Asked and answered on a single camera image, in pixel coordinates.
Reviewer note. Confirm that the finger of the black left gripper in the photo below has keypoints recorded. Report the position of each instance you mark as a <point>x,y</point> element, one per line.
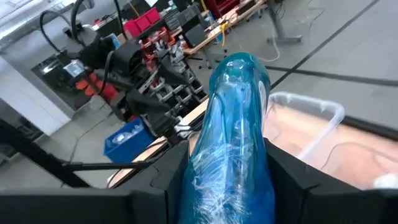
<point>155,102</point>
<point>141,104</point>

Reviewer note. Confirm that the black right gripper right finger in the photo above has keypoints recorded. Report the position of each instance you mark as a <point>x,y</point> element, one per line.
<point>326,205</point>

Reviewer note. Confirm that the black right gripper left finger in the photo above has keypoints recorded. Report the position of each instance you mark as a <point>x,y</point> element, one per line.
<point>93,208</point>

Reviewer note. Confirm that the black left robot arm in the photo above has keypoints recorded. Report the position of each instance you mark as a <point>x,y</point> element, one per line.
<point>161,124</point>

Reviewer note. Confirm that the parts bin rack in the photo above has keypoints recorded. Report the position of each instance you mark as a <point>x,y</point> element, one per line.
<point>183,93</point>

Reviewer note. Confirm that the red storage bin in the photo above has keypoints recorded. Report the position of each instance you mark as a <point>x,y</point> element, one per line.
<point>153,15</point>
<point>132,27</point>
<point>142,21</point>

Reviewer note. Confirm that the blue plastic crate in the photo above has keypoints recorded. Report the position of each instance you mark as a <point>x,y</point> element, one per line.
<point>130,146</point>

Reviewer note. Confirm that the clear acrylic organiser bin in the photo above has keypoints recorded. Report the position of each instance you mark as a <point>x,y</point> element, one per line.
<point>373,161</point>

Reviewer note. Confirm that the black equipment case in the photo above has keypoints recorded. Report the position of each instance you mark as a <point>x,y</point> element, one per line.
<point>195,35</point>

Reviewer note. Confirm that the clear tapered storage box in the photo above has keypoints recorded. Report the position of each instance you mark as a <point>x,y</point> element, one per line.
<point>329,107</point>

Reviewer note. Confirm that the rack with red crates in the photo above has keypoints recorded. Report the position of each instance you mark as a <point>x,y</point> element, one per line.
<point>224,6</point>

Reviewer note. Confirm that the wooden workbench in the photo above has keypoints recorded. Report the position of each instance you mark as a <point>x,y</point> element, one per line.
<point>239,17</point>

